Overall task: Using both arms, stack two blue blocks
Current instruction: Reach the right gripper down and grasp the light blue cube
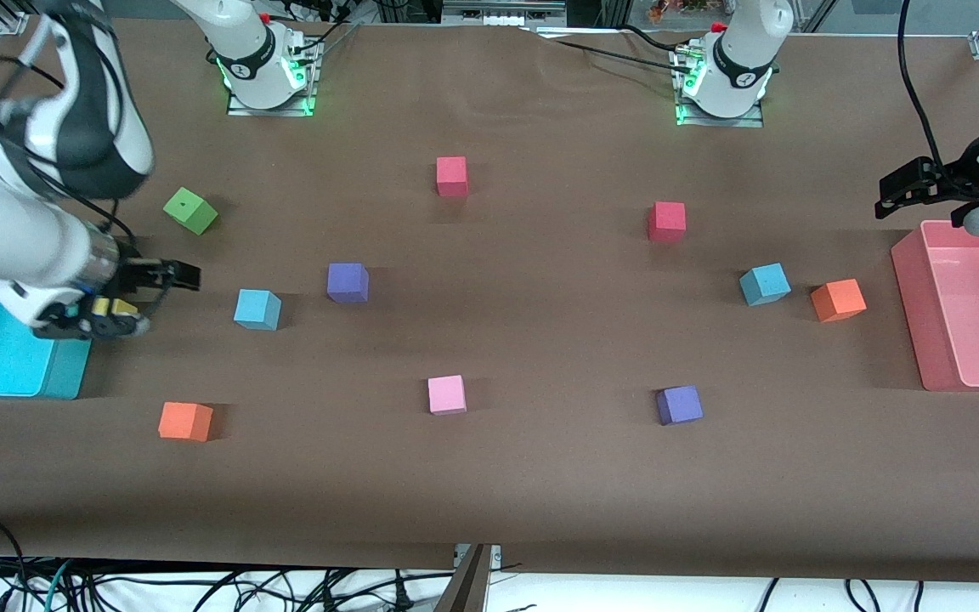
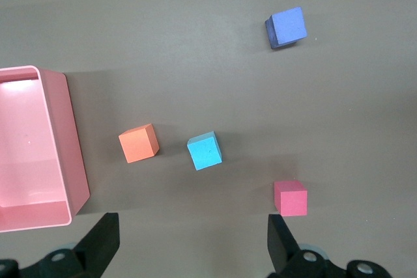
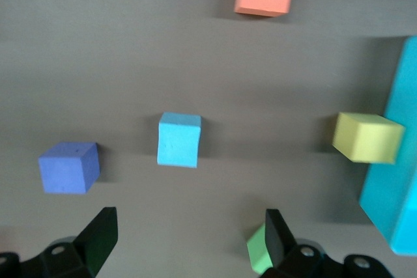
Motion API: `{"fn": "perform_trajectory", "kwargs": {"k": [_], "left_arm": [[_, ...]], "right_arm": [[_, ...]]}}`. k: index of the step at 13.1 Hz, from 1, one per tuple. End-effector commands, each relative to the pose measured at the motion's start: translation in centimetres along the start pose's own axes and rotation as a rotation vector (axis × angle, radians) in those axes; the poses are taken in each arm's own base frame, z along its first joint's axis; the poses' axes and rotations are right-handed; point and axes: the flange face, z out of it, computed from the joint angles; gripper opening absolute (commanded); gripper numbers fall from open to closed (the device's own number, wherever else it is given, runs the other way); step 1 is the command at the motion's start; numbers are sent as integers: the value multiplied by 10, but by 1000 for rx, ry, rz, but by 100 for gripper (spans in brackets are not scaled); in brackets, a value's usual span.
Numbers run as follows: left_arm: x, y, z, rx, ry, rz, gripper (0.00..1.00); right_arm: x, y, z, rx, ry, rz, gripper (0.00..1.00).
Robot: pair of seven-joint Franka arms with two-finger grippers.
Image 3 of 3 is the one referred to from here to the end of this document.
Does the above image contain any purple foam block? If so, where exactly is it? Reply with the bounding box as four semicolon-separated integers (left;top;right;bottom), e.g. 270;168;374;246
38;142;100;194

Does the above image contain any light blue foam block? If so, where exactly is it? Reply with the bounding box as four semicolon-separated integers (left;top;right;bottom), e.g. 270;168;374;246
156;111;202;169

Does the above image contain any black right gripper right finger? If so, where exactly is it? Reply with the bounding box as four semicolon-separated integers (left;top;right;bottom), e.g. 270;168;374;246
260;208;326;278

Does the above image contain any yellow foam block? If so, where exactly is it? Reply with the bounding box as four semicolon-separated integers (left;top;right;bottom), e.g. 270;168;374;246
332;111;406;165

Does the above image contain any brown table cover sheet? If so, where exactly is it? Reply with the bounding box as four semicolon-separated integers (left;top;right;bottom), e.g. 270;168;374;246
0;0;417;278

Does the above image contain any cyan plastic bin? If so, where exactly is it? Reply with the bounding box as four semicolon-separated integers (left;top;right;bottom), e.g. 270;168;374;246
358;35;417;256

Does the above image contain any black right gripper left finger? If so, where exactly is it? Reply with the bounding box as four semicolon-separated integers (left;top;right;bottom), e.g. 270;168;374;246
19;206;119;278

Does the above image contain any green foam block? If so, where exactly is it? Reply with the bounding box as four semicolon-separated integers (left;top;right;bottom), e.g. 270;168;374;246
246;222;274;275

